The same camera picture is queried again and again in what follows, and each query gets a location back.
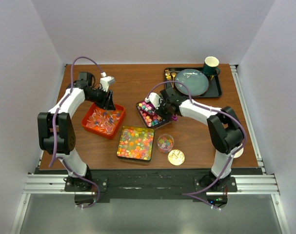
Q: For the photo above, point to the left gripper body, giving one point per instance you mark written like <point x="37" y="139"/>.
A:
<point x="99" y="97"/>

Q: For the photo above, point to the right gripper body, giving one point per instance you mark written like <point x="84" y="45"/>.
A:
<point x="164" y="110"/>

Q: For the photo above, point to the candy tin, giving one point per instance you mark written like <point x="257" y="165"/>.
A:
<point x="136" y="144"/>
<point x="149" y="117"/>

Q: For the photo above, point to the orange candy box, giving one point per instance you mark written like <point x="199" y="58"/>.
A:
<point x="104" y="123"/>

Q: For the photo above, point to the clear plastic jar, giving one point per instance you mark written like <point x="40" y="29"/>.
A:
<point x="165" y="143"/>

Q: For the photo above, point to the purple plastic scoop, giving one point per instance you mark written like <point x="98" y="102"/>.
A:
<point x="174" y="118"/>

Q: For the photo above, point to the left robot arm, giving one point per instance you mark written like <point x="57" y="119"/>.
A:
<point x="56" y="132"/>

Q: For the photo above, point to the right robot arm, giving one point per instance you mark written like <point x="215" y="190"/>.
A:
<point x="226" y="132"/>

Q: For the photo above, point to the gold fork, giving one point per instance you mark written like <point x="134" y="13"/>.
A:
<point x="168" y="78"/>

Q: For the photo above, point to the gold spoon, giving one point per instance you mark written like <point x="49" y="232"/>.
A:
<point x="173" y="75"/>

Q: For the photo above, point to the blue ceramic plate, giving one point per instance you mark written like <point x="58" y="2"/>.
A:
<point x="196" y="82"/>

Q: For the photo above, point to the gold jar lid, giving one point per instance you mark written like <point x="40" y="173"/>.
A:
<point x="176" y="157"/>

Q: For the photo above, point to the black serving tray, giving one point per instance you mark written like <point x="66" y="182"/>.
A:
<point x="214" y="90"/>

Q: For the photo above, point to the dark green cup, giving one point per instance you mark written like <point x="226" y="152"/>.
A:
<point x="210" y="66"/>

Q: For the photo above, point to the white paper bowl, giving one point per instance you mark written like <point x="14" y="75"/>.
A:
<point x="239" y="153"/>

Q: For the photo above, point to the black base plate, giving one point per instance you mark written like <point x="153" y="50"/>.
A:
<point x="162" y="184"/>

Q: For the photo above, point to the aluminium frame rail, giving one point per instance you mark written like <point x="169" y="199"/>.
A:
<point x="246" y="184"/>

